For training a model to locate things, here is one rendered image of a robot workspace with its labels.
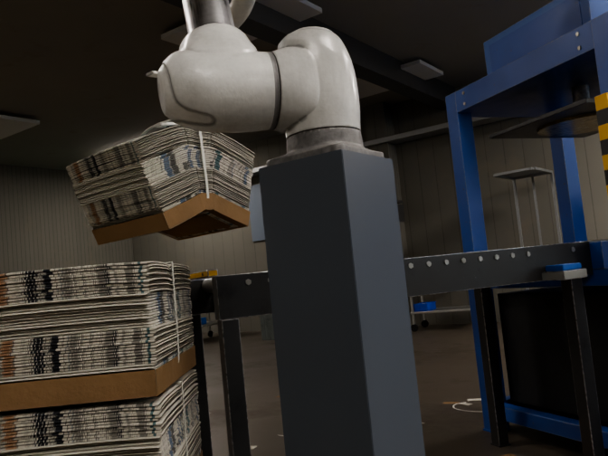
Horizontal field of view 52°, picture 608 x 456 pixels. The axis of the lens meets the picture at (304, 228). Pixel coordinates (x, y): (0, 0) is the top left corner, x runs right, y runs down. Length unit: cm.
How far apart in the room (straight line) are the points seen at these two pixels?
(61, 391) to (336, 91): 72
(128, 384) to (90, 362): 7
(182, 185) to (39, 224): 916
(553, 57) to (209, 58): 162
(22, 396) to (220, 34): 74
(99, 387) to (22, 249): 943
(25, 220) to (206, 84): 947
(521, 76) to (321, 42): 151
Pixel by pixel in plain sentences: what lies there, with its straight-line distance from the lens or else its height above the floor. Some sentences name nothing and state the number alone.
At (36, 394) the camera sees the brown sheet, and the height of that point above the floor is 63.
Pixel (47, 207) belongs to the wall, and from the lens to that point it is 1080.
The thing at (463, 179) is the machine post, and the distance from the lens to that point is 294.
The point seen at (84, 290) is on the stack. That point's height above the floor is 79.
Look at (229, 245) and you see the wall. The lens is 996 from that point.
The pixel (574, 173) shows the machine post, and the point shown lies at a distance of 336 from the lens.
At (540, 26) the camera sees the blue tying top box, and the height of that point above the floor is 167.
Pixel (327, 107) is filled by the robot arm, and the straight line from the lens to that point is 122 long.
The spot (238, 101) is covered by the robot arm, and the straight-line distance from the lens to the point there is 119.
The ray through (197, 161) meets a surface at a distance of 163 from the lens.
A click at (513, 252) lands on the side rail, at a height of 78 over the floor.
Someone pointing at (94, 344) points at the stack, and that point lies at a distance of 109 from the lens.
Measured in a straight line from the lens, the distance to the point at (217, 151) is 169.
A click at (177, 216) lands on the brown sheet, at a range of 154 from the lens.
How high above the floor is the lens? 78
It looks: 4 degrees up
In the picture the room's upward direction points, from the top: 6 degrees counter-clockwise
